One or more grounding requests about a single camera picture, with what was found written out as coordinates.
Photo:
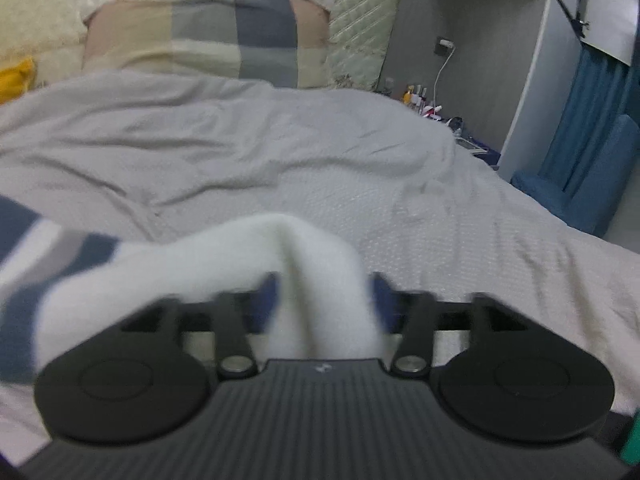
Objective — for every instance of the cream quilted headboard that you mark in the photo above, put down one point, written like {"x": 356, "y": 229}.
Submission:
{"x": 360, "y": 10}

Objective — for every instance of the blue chair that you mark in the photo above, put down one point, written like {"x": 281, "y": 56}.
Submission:
{"x": 600, "y": 185}

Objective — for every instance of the grey wardrobe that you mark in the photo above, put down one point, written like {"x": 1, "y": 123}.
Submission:
{"x": 475, "y": 20}

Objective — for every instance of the white panel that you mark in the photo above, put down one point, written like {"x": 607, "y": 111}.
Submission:
{"x": 600, "y": 0}

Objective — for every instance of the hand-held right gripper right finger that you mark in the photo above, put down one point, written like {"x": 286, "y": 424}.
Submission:
{"x": 381, "y": 305}

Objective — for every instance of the wall charger plug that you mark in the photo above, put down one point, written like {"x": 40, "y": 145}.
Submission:
{"x": 444, "y": 46}

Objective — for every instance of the blue curtain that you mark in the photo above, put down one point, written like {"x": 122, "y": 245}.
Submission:
{"x": 585, "y": 125}

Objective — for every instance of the grey duvet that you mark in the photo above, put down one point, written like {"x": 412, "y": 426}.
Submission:
{"x": 200, "y": 135}

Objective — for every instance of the green garment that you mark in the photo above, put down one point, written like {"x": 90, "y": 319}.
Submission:
{"x": 632, "y": 440}

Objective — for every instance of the plaid pillow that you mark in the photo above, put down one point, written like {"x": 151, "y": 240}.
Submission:
{"x": 200, "y": 35}

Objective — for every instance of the blue bedside table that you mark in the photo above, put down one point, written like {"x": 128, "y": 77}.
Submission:
{"x": 487, "y": 152}

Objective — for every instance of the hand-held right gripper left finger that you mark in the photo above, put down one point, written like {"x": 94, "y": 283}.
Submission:
{"x": 262, "y": 305}

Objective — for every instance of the row of small bottles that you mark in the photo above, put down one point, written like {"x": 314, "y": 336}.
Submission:
{"x": 420, "y": 100}

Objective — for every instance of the yellow pillow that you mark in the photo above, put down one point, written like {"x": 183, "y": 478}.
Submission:
{"x": 15, "y": 82}

